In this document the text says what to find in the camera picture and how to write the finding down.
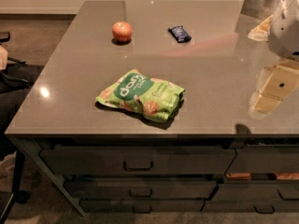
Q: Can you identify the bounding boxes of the green rice chip bag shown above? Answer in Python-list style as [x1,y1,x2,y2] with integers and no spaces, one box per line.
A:
[95,69,185,123]

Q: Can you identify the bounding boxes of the middle left drawer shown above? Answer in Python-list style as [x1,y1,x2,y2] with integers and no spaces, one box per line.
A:
[64,178,217,200]

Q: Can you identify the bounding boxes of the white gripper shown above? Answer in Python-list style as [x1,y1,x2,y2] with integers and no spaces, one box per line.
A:
[249,0,299,119]

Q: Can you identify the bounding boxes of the bottom left drawer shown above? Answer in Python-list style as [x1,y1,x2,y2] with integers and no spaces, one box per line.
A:
[79,200,205,214]

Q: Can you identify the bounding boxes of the blue rxbar blueberry bar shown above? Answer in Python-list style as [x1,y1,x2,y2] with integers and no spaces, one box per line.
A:
[167,25,192,43]

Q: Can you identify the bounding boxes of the black office chair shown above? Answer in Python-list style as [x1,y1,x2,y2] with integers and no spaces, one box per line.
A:
[0,32,42,224]

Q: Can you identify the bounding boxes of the top right drawer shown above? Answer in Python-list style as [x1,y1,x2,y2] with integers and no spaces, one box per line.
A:
[227,148,299,174]

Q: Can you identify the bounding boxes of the middle right drawer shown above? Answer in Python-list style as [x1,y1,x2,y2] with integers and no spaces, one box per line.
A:
[212,183,299,202]

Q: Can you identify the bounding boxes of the drawer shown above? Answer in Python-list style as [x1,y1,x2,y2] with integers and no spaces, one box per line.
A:
[40,147,235,175]
[64,178,217,200]
[227,148,299,174]
[79,200,205,214]
[212,183,299,202]
[202,201,299,214]

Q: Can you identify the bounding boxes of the red apple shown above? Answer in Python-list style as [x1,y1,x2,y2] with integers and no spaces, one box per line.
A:
[112,21,133,42]

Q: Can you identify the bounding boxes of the person's hand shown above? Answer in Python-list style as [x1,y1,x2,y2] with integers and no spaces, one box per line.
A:
[0,46,8,71]

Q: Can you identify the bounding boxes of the bottom right drawer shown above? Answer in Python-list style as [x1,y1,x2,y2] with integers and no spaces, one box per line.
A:
[202,201,299,214]

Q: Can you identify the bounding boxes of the top left drawer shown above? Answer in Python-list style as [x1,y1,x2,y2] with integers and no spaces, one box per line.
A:
[40,147,235,175]

